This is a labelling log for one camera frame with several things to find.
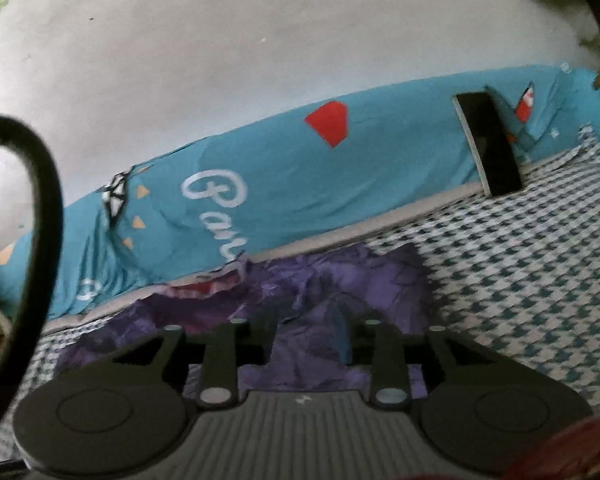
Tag black braided cable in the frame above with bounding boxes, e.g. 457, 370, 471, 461
0, 115, 66, 441

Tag blue white houndstooth mat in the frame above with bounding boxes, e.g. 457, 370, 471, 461
20, 127, 600, 412

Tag blue cartoon print bedsheet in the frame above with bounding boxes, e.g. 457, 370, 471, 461
0, 63, 600, 321

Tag black smartphone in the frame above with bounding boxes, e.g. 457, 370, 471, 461
453, 92, 524, 197

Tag purple patterned garment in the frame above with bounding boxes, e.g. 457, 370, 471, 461
55, 244, 434, 392

